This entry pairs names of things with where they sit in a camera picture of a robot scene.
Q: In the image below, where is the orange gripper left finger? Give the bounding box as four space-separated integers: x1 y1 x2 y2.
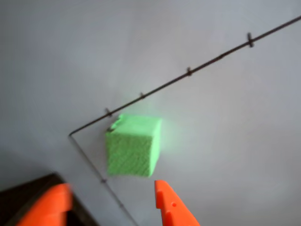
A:
16 183 73 226

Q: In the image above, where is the black foam tray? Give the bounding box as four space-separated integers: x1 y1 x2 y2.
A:
0 173 101 226

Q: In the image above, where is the white paper sheet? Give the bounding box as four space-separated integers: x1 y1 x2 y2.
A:
0 0 301 226

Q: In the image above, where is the green cube block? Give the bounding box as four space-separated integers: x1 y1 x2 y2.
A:
105 113 163 178

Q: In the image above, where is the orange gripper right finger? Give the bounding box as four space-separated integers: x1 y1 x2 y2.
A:
154 179 201 226

